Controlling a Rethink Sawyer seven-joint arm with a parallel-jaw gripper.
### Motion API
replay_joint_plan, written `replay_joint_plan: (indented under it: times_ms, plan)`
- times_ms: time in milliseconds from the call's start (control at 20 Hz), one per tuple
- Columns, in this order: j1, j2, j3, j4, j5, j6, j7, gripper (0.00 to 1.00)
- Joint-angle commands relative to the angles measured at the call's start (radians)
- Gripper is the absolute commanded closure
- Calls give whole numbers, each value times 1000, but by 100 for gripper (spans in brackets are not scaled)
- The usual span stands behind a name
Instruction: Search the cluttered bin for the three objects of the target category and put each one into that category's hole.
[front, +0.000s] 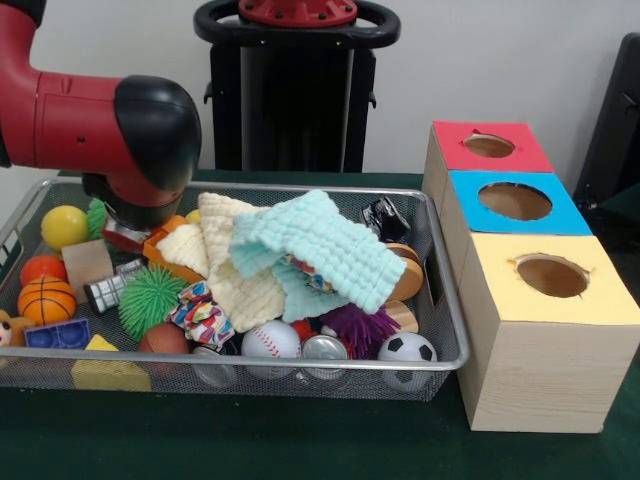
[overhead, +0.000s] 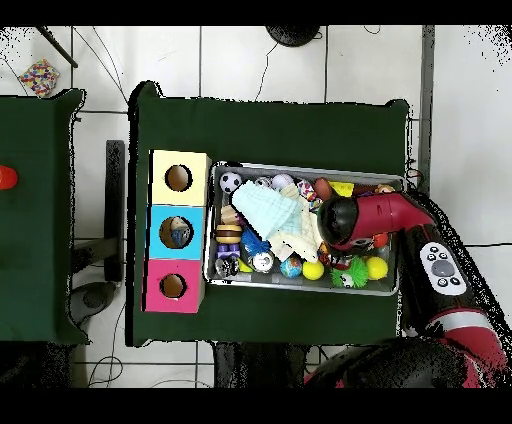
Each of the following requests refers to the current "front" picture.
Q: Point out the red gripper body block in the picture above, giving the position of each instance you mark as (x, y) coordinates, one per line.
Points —
(125, 238)

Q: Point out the green spiky rubber ball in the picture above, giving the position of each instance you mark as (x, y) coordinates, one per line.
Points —
(95, 218)

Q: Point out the cream yellow waffle cloth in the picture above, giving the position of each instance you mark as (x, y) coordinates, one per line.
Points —
(225, 290)

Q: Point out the mint green waffle cloth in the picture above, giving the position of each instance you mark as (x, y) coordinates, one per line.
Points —
(330, 245)

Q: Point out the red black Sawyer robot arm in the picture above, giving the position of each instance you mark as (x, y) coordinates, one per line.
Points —
(80, 120)

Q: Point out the shallow clear mesh bin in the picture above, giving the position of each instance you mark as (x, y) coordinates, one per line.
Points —
(60, 375)

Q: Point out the wooden box with three holes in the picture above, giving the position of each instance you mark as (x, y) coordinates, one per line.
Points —
(540, 370)

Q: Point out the light wooden cube block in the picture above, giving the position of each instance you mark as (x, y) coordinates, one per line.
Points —
(87, 268)

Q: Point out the large yellow ball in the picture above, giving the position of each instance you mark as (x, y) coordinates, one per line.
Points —
(63, 227)

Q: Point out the small green spiky ball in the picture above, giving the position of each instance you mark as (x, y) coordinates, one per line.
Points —
(150, 300)

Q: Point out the orange mini basketball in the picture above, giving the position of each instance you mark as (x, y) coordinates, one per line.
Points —
(45, 300)

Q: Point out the multicoloured patterned fabric ball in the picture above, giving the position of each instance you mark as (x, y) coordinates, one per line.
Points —
(200, 315)

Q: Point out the small baseball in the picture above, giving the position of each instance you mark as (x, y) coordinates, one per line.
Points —
(270, 338)

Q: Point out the dark green table cloth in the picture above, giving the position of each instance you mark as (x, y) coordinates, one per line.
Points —
(300, 440)

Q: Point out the small soccer ball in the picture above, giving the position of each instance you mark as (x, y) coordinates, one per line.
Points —
(407, 347)

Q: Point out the black upright panel stand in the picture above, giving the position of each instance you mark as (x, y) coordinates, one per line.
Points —
(615, 130)

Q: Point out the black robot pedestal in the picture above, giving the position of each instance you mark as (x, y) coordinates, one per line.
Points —
(290, 110)

